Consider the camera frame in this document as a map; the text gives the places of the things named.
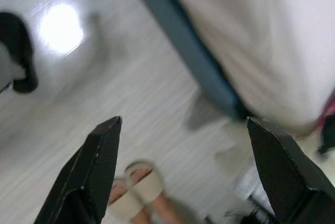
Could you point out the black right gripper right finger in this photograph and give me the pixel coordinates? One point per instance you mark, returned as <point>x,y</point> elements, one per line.
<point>290,177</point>

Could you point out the beige open-toe slipper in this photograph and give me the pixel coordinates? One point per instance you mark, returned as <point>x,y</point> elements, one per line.
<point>125,205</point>
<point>149,190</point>

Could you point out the person's bare right foot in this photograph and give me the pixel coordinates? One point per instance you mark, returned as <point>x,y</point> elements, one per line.
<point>141,175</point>

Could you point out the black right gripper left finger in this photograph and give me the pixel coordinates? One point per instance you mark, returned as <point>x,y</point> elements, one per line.
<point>86,177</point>

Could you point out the cream bed sheet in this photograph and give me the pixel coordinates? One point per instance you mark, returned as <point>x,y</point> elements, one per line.
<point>261,38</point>

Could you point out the pink and black bag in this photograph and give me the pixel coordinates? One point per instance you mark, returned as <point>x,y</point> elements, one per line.
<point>328,129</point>

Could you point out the person's bare left foot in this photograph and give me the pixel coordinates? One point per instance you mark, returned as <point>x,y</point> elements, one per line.
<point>116,191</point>

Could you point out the person's bare foot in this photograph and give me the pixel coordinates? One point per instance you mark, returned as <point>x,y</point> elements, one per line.
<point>116,191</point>
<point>141,175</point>

